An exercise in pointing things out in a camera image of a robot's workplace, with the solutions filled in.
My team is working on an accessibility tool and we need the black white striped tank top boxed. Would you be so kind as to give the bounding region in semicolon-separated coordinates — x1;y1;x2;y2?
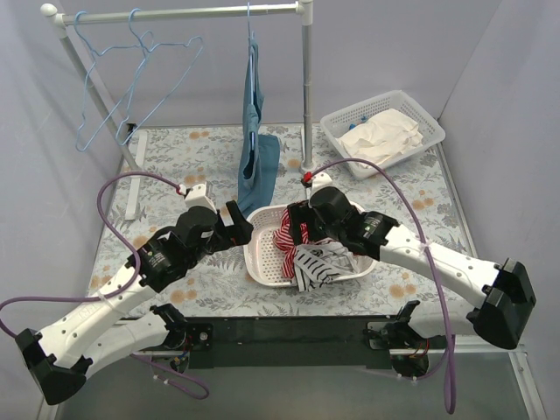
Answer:
293;241;360;292

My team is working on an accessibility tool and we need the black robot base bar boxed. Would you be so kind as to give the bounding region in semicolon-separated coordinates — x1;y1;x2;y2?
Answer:
135;312;443;371

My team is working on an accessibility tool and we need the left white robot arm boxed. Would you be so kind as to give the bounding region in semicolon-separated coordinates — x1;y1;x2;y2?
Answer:
15;201;253;405

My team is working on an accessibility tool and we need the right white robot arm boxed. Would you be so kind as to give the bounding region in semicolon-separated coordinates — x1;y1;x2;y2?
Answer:
287;186;536;350

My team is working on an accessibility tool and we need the blue hanger holding garment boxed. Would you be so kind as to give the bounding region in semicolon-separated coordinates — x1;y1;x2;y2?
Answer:
247;1;255;72

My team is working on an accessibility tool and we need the red white striped garment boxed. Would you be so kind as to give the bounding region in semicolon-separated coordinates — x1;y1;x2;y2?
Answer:
273;208;297;279

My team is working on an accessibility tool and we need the white plastic laundry basket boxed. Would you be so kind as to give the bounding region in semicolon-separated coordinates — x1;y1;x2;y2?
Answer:
243;206;376;288

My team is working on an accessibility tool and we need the blue hanging garment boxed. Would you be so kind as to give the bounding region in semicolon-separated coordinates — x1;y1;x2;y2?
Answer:
238;39;280;217

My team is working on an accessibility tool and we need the small blue object in basket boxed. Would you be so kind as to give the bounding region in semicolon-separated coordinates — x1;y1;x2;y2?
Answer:
348;116;368;130

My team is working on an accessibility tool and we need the cream white cloth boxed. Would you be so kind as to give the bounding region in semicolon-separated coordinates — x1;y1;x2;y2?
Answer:
339;108;424;165

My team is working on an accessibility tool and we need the white basket at back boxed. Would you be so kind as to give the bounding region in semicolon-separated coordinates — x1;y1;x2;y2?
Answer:
320;90;445;169

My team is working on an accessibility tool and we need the grey white clothes rack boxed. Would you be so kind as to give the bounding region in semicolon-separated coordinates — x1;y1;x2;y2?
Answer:
39;0;317;221

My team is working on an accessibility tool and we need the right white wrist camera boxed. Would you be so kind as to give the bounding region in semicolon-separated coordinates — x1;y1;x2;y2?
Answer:
305;171;333;196

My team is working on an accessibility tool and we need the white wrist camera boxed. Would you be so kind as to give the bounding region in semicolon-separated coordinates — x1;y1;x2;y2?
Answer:
305;171;333;196
180;183;216;213

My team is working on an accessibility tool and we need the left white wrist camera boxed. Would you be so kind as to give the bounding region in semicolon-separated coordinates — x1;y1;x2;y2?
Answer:
180;183;216;213

